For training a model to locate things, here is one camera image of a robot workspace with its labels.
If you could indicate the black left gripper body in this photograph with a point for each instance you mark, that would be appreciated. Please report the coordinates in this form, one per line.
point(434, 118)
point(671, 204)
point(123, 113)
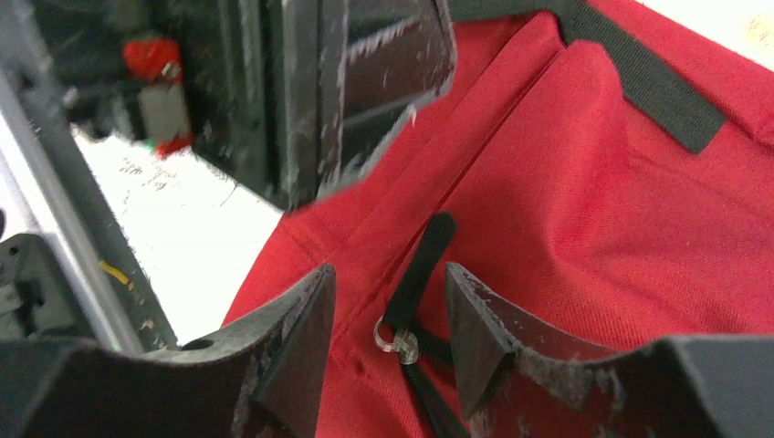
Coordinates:
point(206, 75)

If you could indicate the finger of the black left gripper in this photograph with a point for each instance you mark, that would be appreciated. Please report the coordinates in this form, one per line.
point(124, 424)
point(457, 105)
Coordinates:
point(378, 63)

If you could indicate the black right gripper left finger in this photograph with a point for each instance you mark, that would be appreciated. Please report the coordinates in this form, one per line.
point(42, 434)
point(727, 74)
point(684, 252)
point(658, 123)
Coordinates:
point(260, 376)

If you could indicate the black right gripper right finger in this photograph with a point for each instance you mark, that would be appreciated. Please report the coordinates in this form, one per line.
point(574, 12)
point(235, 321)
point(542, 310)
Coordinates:
point(518, 376)

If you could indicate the red student backpack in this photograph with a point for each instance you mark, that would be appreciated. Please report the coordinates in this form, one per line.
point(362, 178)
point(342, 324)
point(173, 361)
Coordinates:
point(568, 200)

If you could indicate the floral table mat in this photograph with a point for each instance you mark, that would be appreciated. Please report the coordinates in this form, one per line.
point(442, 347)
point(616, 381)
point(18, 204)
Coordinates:
point(194, 232)

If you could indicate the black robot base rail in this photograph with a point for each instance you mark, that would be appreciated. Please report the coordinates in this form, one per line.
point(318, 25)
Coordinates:
point(47, 189)

